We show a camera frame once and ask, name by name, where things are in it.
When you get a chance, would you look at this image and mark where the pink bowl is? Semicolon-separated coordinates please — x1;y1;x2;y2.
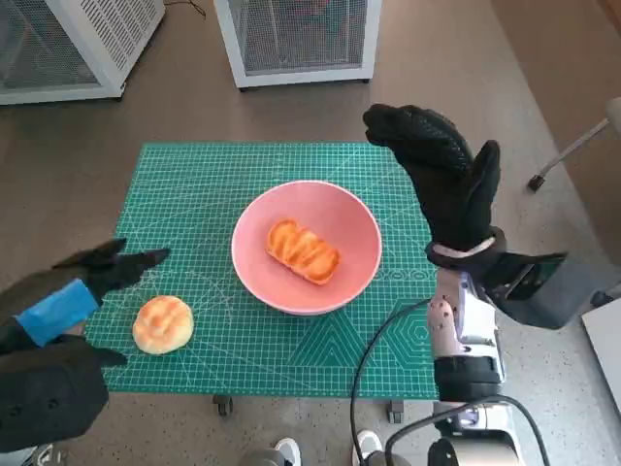
230;180;383;316

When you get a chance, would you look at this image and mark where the white desk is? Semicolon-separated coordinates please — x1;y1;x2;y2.
580;303;621;414

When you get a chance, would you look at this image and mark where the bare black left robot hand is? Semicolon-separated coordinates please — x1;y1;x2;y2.
0;237;171;368

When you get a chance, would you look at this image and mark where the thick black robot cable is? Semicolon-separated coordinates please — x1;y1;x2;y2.
385;395;552;466

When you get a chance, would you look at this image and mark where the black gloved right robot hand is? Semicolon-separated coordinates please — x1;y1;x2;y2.
362;103;508;253

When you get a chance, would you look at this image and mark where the green cutting mat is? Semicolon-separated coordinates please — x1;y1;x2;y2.
84;141;441;402

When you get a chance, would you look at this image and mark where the white shoe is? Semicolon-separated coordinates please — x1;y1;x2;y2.
274;437;302;466
351;429;383;466

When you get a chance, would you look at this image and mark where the white cabinet with perforated side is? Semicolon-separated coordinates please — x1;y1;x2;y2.
0;0;166;106

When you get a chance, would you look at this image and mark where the person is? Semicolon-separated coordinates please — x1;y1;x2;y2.
0;442;67;466

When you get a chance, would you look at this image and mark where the black floor cable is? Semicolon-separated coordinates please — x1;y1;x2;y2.
163;0;208;20

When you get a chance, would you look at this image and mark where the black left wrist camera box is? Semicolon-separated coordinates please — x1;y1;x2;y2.
0;334;111;433

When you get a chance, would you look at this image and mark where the white wire mesh cabinet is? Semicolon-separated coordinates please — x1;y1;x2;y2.
212;0;383;89

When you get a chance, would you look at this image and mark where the long twisted toy bread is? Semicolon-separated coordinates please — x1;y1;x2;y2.
265;217;342;287

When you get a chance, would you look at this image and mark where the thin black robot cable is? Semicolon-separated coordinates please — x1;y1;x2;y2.
349;298;433;466

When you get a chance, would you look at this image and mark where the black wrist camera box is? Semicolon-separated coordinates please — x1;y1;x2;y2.
484;250;598;331
0;334;111;433

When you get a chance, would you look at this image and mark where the dark grey furniture foot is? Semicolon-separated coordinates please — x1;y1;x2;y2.
590;288;621;307

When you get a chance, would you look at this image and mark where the round toy bread bun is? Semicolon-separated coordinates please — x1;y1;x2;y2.
132;294;196;355

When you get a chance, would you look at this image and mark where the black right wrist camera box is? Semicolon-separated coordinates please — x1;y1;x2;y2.
484;250;598;331

